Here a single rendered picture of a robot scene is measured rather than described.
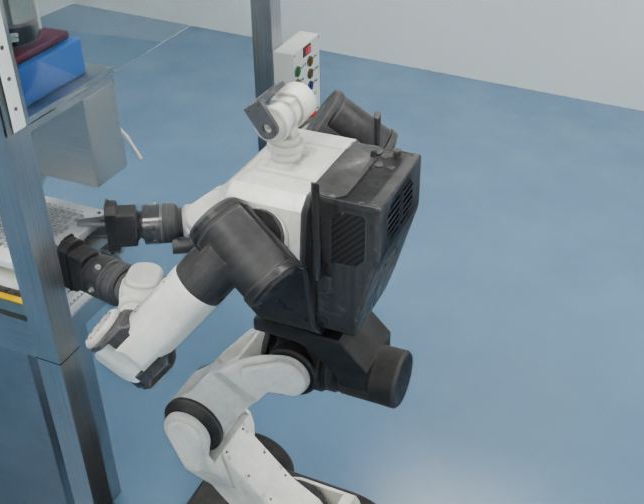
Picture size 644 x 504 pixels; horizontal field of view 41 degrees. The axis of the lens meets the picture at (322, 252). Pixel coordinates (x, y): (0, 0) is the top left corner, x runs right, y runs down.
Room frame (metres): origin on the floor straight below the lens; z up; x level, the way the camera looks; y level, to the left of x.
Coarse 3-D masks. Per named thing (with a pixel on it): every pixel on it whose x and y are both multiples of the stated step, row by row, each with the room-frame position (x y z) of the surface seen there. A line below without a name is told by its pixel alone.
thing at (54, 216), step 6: (48, 210) 1.62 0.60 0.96; (54, 210) 1.61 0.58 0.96; (54, 216) 1.58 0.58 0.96; (60, 216) 1.59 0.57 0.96; (66, 216) 1.59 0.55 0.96; (0, 222) 1.57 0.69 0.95; (54, 222) 1.56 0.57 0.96; (60, 222) 1.56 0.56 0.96; (66, 222) 1.57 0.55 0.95; (0, 228) 1.54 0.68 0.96; (54, 228) 1.54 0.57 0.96; (0, 234) 1.52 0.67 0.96
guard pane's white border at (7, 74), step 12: (0, 12) 1.33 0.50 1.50; (0, 24) 1.32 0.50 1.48; (0, 36) 1.32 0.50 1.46; (0, 48) 1.31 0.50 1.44; (0, 60) 1.30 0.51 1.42; (0, 72) 1.30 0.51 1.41; (12, 72) 1.32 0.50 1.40; (12, 84) 1.32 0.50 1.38; (12, 96) 1.31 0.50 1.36; (12, 108) 1.31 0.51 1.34; (12, 120) 1.30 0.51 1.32; (24, 120) 1.33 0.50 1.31
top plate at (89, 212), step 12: (60, 204) 1.65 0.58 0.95; (72, 204) 1.65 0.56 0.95; (84, 216) 1.60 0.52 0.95; (96, 216) 1.60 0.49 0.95; (72, 228) 1.55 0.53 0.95; (84, 228) 1.55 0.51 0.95; (96, 228) 1.57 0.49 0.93; (60, 240) 1.50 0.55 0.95; (0, 252) 1.46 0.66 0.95; (0, 264) 1.44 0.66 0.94; (12, 264) 1.42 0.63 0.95
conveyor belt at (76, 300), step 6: (102, 252) 1.63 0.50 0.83; (108, 252) 1.63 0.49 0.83; (120, 258) 1.62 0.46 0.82; (0, 288) 1.50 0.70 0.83; (6, 288) 1.50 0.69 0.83; (12, 288) 1.50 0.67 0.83; (66, 288) 1.50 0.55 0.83; (12, 294) 1.48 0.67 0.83; (18, 294) 1.48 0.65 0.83; (72, 294) 1.48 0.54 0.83; (78, 294) 1.48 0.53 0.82; (84, 294) 1.49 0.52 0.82; (72, 300) 1.46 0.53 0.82; (78, 300) 1.47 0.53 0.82; (84, 300) 1.48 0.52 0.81; (72, 306) 1.45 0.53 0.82; (78, 306) 1.47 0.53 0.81; (72, 312) 1.45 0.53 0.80
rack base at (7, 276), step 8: (88, 240) 1.57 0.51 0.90; (96, 240) 1.57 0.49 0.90; (104, 240) 1.59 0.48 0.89; (96, 248) 1.56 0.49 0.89; (0, 272) 1.46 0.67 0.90; (8, 272) 1.46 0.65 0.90; (0, 280) 1.44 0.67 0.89; (8, 280) 1.43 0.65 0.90; (16, 280) 1.43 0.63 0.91; (16, 288) 1.43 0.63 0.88
